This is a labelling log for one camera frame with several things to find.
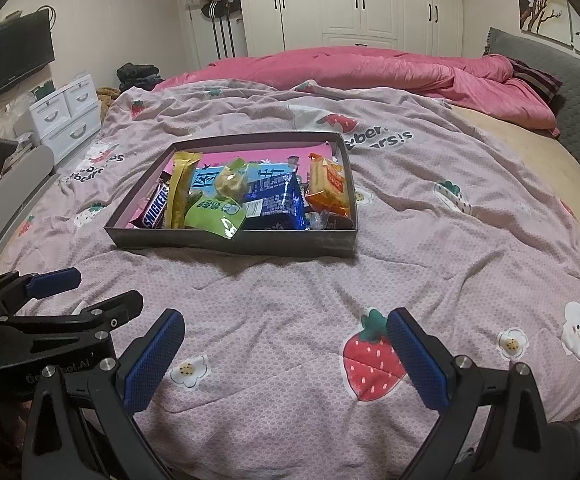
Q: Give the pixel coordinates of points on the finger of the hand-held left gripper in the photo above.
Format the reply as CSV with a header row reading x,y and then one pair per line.
x,y
114,310
52,282

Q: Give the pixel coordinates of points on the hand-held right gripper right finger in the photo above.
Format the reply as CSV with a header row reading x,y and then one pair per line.
x,y
415,360

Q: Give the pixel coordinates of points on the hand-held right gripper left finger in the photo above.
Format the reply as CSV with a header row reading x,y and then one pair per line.
x,y
152,360

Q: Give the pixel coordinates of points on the grey cardboard box tray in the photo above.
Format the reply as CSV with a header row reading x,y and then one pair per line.
x,y
280,242

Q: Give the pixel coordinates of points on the small clear pastry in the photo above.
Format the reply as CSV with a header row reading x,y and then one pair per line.
x,y
232,180

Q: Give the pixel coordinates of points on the blue cookie packet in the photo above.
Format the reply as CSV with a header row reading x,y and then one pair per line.
x,y
275,200

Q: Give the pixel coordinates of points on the orange rice cracker packet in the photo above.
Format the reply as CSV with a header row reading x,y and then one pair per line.
x,y
327,185

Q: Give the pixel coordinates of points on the brown chocolate bar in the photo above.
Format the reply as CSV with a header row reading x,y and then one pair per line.
x,y
154,207

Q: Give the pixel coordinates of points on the white drawer cabinet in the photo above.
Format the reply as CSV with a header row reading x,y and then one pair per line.
x,y
64,115

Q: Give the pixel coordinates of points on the pink printed blanket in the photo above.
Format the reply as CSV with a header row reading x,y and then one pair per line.
x,y
320,285

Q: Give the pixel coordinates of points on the dark green container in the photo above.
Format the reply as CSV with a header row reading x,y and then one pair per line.
x,y
44,91

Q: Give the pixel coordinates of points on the gold wafer bar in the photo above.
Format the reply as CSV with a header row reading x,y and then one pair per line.
x,y
179,195

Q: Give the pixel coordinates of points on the light green snack packet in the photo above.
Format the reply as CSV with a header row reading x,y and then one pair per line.
x,y
212,215

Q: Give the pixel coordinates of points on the black television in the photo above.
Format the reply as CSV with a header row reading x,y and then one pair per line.
x,y
9,60

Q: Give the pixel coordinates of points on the dark clothes pile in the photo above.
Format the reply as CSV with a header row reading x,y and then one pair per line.
x,y
137,75

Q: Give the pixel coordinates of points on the pink book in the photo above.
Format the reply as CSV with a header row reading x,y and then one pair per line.
x,y
270,155

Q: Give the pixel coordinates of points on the beige bed sheet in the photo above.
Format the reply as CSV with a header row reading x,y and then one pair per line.
x,y
530,160

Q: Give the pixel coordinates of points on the pink duvet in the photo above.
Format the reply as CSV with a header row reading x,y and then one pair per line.
x,y
345,67

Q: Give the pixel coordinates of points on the striped pillow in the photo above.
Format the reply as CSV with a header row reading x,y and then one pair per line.
x,y
537,82

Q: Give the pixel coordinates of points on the white wardrobe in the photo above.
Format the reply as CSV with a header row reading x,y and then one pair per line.
x,y
370,0

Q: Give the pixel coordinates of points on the floral wall painting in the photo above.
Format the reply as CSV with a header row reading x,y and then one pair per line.
x,y
540,5

